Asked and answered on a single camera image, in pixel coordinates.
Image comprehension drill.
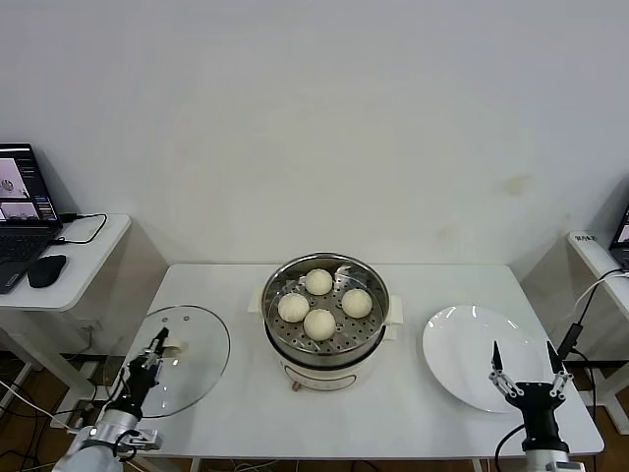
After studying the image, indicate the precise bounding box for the black power adapter cable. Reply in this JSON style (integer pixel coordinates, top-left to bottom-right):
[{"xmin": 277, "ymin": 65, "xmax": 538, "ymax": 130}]
[{"xmin": 557, "ymin": 272, "xmax": 629, "ymax": 419}]

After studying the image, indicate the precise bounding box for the black computer mouse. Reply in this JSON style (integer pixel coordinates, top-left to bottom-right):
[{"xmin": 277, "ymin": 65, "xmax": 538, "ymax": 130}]
[{"xmin": 28, "ymin": 254, "xmax": 69, "ymax": 289}]

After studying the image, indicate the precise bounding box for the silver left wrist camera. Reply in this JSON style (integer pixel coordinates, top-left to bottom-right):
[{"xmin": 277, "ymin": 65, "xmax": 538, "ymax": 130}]
[{"xmin": 116, "ymin": 427, "xmax": 163, "ymax": 452}]

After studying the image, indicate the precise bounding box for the stainless steel steamer basket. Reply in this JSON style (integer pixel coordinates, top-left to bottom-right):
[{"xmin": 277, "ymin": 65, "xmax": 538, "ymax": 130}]
[{"xmin": 248, "ymin": 252, "xmax": 409, "ymax": 358}]

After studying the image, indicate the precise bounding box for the white side table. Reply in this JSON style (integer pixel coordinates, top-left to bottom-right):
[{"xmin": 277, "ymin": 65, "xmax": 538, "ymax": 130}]
[
  {"xmin": 0, "ymin": 212, "xmax": 134, "ymax": 412},
  {"xmin": 568, "ymin": 229, "xmax": 629, "ymax": 437}
]

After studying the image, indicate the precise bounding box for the black open laptop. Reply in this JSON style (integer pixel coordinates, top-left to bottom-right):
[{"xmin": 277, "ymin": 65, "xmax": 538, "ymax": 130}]
[
  {"xmin": 0, "ymin": 142, "xmax": 66, "ymax": 295},
  {"xmin": 608, "ymin": 206, "xmax": 629, "ymax": 270}
]

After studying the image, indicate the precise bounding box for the white floor cable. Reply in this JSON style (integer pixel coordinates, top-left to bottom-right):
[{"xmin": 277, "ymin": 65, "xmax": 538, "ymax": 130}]
[{"xmin": 0, "ymin": 378, "xmax": 80, "ymax": 437}]

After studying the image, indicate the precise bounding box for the cream electric cooker pot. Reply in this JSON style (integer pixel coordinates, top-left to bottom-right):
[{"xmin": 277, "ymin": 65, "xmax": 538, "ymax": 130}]
[{"xmin": 263, "ymin": 319, "xmax": 402, "ymax": 394}]

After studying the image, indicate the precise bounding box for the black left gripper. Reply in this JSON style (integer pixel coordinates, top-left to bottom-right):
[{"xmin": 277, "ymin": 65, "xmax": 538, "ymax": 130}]
[{"xmin": 109, "ymin": 326, "xmax": 172, "ymax": 420}]

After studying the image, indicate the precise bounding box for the thin white cable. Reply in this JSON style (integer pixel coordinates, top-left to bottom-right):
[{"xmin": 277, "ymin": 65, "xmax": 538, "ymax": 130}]
[{"xmin": 573, "ymin": 268, "xmax": 629, "ymax": 314}]

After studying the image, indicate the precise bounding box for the white steamed baozi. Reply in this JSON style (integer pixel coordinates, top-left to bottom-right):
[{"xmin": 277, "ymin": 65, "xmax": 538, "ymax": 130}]
[
  {"xmin": 340, "ymin": 287, "xmax": 373, "ymax": 319},
  {"xmin": 303, "ymin": 308, "xmax": 338, "ymax": 342},
  {"xmin": 304, "ymin": 267, "xmax": 334, "ymax": 297},
  {"xmin": 277, "ymin": 292, "xmax": 312, "ymax": 325}
]

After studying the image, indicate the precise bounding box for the white round plate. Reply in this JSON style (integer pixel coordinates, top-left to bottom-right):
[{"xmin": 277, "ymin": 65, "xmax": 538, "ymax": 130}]
[{"xmin": 421, "ymin": 304, "xmax": 546, "ymax": 414}]

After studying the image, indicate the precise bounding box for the round glass pot lid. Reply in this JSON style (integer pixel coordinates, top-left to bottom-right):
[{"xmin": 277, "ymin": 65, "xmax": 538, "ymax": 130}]
[{"xmin": 102, "ymin": 304, "xmax": 232, "ymax": 420}]

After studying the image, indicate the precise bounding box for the black laptop cable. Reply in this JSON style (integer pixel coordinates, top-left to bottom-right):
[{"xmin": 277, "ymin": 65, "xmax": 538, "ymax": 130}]
[{"xmin": 52, "ymin": 210, "xmax": 109, "ymax": 246}]

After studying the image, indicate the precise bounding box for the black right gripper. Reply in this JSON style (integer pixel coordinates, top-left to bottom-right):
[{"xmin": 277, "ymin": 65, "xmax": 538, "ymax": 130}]
[{"xmin": 488, "ymin": 340, "xmax": 575, "ymax": 447}]

